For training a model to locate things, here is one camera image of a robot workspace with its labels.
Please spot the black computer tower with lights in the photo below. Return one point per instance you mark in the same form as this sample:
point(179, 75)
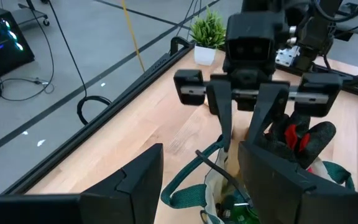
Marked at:
point(2, 46)

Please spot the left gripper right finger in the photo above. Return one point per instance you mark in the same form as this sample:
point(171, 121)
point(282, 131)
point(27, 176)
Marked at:
point(291, 196)

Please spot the cream and green gardening bag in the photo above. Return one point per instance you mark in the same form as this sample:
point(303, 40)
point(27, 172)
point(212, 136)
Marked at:
point(191, 196)

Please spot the green plant in white pot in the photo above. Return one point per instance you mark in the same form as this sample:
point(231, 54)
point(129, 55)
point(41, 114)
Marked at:
point(204, 56)

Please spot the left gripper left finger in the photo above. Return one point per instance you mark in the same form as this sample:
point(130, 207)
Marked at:
point(120, 199)

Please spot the red and black garden glove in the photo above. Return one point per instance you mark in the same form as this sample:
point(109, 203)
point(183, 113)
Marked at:
point(319, 140)

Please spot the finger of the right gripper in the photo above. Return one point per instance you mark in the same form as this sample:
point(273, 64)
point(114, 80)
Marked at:
point(270, 105)
point(222, 99)

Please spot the green and white spray bottle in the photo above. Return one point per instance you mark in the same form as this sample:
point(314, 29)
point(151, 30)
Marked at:
point(239, 216)

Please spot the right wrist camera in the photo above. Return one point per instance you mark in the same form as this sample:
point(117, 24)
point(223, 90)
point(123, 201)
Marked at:
point(250, 40)

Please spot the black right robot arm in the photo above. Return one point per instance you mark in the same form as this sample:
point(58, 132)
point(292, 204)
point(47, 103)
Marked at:
point(319, 28)

